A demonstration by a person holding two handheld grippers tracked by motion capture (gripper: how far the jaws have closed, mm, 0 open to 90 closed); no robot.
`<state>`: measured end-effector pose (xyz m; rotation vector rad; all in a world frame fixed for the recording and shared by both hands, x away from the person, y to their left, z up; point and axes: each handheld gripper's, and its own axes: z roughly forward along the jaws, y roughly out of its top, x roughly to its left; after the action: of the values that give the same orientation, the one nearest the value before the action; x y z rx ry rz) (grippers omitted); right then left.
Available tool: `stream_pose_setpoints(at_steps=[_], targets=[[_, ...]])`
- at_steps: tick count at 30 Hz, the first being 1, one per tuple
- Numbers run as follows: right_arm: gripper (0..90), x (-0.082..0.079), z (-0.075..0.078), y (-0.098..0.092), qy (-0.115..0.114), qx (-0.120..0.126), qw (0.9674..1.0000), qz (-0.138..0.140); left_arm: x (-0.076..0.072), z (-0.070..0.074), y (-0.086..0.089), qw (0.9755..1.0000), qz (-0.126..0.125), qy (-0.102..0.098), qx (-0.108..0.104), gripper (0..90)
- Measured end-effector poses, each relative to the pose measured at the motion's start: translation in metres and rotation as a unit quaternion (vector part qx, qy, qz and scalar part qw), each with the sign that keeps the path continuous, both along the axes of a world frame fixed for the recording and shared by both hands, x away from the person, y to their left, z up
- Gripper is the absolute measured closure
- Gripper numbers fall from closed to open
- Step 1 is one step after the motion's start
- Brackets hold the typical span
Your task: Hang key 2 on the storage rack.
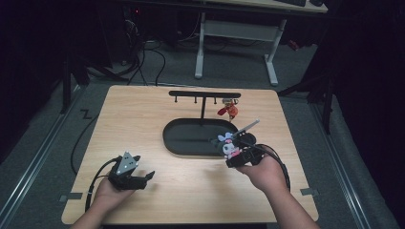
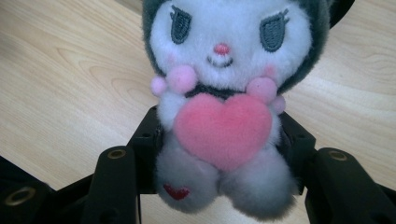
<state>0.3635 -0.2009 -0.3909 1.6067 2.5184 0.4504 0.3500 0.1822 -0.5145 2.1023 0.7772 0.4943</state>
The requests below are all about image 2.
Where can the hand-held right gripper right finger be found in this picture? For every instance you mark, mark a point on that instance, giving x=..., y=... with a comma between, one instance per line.
x=297, y=146

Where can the grey and white plush toy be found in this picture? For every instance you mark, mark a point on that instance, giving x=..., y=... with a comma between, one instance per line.
x=227, y=102

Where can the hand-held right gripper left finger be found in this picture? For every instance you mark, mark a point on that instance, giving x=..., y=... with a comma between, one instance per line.
x=146, y=146

